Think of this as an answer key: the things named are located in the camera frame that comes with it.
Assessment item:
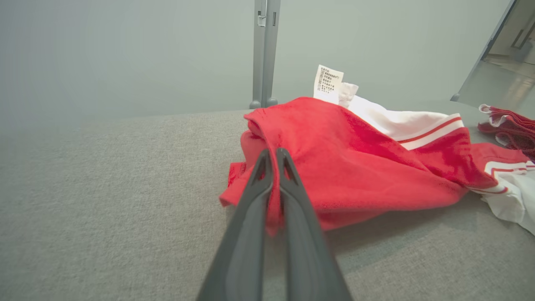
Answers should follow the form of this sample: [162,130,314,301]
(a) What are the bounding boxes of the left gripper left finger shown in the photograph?
[196,148,274,301]

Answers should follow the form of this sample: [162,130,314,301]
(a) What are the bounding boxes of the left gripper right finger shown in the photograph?
[275,147,354,301]

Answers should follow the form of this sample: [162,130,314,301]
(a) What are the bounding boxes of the red basketball jersey white sleeves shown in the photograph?
[219,65,535,235]

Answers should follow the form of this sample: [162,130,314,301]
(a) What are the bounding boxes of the red shorts white stripe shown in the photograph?
[478,104,535,161]

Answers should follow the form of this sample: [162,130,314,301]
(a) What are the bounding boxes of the grey metal partition post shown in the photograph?
[261,0,281,107]
[250,0,268,110]

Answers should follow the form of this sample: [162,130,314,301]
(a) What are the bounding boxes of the grey glass door frame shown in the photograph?
[449,0,520,102]

